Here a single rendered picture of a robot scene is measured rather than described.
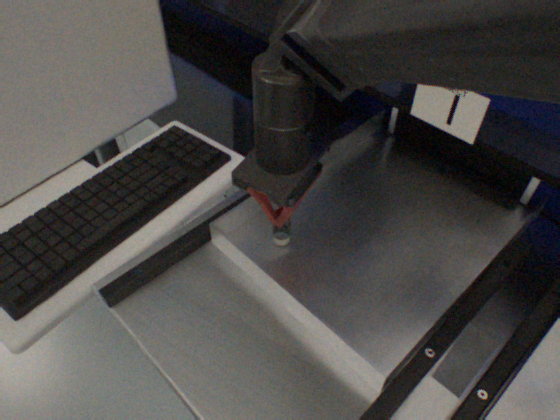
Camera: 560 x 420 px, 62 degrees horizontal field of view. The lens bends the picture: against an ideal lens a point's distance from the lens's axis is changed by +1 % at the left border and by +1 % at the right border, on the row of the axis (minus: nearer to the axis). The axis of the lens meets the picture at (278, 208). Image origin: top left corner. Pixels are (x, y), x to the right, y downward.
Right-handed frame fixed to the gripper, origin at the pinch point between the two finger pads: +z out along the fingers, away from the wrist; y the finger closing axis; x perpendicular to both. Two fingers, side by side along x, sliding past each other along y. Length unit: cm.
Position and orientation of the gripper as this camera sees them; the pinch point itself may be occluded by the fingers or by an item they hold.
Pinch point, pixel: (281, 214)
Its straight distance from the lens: 54.2
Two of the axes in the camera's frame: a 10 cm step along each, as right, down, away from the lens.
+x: -8.6, -3.8, 3.4
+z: -0.1, 6.7, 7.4
